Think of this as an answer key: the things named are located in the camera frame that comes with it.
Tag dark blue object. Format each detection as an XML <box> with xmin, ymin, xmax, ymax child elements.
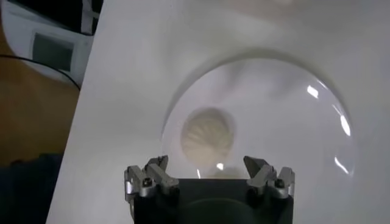
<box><xmin>0</xmin><ymin>153</ymin><xmax>65</xmax><ymax>224</ymax></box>

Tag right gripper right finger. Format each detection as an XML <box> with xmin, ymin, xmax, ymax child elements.
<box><xmin>243</xmin><ymin>155</ymin><xmax>296</xmax><ymax>200</ymax></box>

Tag white machine with grey panel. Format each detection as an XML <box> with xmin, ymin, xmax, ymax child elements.
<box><xmin>0</xmin><ymin>0</ymin><xmax>95</xmax><ymax>88</ymax></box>

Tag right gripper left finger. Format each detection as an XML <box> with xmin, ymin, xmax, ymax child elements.
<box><xmin>124</xmin><ymin>155</ymin><xmax>180</xmax><ymax>203</ymax></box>

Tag black floor cable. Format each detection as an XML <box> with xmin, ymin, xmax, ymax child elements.
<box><xmin>0</xmin><ymin>54</ymin><xmax>82</xmax><ymax>92</ymax></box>

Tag white round plate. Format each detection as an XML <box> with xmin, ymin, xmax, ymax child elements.
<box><xmin>160</xmin><ymin>50</ymin><xmax>358</xmax><ymax>224</ymax></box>

